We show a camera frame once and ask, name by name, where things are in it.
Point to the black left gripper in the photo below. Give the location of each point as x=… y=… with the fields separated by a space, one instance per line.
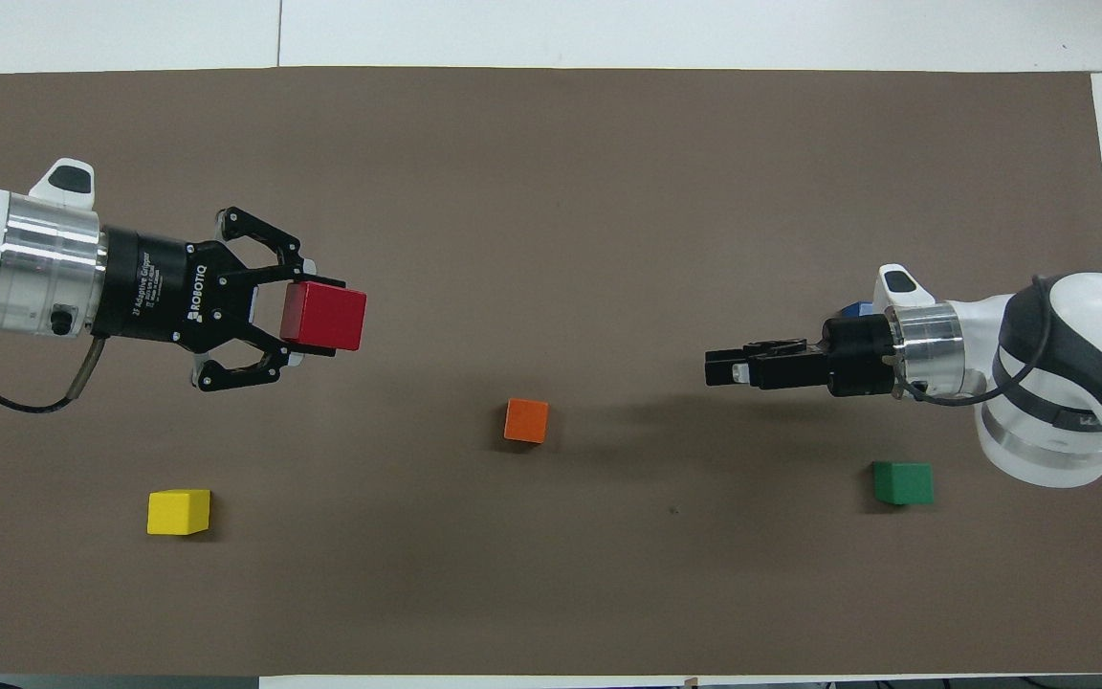
x=159 y=287

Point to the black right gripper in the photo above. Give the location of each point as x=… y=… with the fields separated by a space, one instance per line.
x=857 y=359

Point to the red wooden block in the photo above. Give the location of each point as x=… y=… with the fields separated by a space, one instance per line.
x=323 y=316

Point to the blue wooden block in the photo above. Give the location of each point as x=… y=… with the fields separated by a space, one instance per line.
x=859 y=309

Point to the green wooden block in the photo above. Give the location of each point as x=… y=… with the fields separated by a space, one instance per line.
x=903 y=483

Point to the yellow wooden block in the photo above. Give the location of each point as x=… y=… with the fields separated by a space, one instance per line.
x=178 y=512

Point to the orange wooden block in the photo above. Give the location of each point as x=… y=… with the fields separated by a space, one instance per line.
x=525 y=421

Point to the brown table mat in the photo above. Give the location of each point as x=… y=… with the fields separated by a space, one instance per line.
x=551 y=191

